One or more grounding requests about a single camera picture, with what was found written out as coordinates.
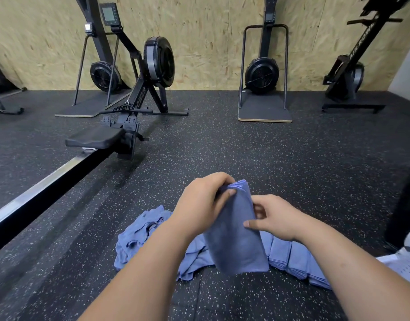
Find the person's right hand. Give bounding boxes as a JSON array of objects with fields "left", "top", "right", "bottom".
[{"left": 243, "top": 194, "right": 313, "bottom": 243}]

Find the person's left hand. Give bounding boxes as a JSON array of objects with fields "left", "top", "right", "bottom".
[{"left": 172, "top": 172, "right": 237, "bottom": 238}]

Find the plain blue towel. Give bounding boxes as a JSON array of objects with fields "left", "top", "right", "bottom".
[
  {"left": 268, "top": 237, "right": 293, "bottom": 270},
  {"left": 287, "top": 241, "right": 310, "bottom": 281}
]

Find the blue towel pile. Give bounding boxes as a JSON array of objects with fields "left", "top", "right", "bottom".
[{"left": 113, "top": 204, "right": 216, "bottom": 281}]

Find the white perforated metal rack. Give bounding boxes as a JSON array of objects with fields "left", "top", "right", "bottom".
[{"left": 377, "top": 224, "right": 410, "bottom": 288}]

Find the person's right forearm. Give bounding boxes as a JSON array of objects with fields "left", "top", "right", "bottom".
[{"left": 295, "top": 220, "right": 410, "bottom": 321}]

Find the person's left forearm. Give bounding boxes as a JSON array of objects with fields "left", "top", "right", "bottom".
[{"left": 78, "top": 224, "right": 202, "bottom": 321}]

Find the black printed punching bag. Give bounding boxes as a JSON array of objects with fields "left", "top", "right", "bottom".
[{"left": 385, "top": 167, "right": 410, "bottom": 248}]

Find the black ski trainer wooden-edged platform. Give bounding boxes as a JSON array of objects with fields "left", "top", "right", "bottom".
[{"left": 238, "top": 0, "right": 293, "bottom": 123}]

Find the black upright exercise machine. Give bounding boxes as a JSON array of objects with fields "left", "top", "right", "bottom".
[{"left": 321, "top": 0, "right": 410, "bottom": 114}]

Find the black ski trainer grey platform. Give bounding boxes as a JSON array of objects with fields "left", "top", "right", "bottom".
[{"left": 54, "top": 0, "right": 134, "bottom": 119}]

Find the black rowing machine with rail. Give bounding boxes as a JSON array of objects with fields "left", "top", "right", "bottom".
[{"left": 0, "top": 3, "right": 190, "bottom": 257}]

